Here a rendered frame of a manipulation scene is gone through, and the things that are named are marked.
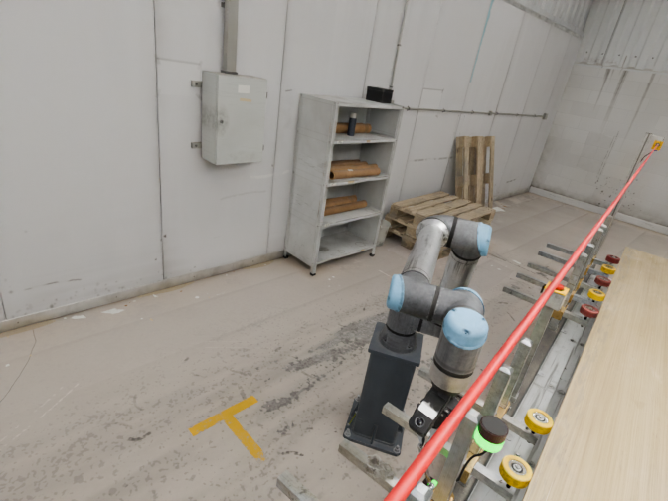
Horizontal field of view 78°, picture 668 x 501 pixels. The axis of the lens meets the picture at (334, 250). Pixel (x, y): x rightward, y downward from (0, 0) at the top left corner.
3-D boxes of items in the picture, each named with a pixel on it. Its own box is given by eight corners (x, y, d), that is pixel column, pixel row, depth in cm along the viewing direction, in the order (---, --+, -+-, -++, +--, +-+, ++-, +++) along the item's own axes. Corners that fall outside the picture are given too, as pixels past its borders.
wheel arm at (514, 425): (417, 377, 156) (418, 368, 154) (420, 373, 158) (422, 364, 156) (533, 447, 133) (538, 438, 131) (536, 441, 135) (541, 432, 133)
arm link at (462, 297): (442, 277, 104) (437, 301, 93) (489, 290, 101) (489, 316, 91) (433, 308, 108) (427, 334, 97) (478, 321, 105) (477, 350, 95)
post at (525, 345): (477, 444, 151) (520, 339, 131) (480, 438, 153) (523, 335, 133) (486, 450, 149) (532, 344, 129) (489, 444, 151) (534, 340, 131)
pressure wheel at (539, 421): (524, 452, 131) (537, 426, 126) (511, 431, 138) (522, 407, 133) (546, 451, 132) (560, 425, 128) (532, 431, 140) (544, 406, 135)
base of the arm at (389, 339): (376, 346, 201) (380, 330, 197) (382, 326, 218) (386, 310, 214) (414, 357, 198) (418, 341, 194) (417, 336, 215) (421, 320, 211)
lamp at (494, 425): (450, 489, 98) (476, 423, 89) (459, 473, 102) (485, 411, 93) (473, 506, 95) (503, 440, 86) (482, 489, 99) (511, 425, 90)
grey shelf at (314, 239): (282, 256, 409) (299, 92, 344) (345, 241, 470) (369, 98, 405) (312, 276, 382) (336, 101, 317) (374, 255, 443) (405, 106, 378)
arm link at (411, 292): (424, 205, 157) (388, 277, 98) (457, 213, 154) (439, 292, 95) (417, 233, 162) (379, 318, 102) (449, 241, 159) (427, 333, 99)
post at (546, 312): (503, 396, 167) (542, 303, 149) (506, 390, 171) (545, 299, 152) (514, 403, 165) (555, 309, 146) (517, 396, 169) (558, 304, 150)
